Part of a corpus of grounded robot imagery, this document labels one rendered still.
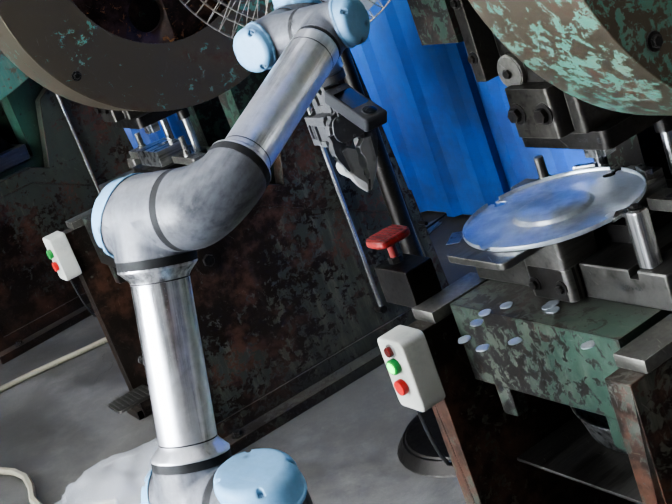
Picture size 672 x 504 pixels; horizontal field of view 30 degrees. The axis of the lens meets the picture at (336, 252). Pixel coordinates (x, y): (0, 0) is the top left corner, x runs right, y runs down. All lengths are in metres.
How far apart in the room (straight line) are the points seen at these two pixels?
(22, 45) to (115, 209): 1.21
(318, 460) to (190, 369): 1.45
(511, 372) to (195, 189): 0.66
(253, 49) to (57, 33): 1.04
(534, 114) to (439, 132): 2.50
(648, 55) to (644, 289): 0.53
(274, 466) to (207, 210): 0.36
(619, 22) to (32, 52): 1.79
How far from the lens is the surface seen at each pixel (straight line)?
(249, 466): 1.75
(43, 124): 5.00
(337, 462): 3.16
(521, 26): 1.46
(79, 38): 2.97
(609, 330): 1.85
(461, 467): 2.24
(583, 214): 1.91
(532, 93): 1.91
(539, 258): 1.96
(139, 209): 1.73
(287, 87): 1.80
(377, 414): 3.32
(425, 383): 2.11
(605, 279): 1.92
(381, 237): 2.16
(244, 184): 1.69
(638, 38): 1.41
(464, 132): 4.24
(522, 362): 2.02
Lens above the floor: 1.43
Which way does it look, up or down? 18 degrees down
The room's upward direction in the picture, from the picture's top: 20 degrees counter-clockwise
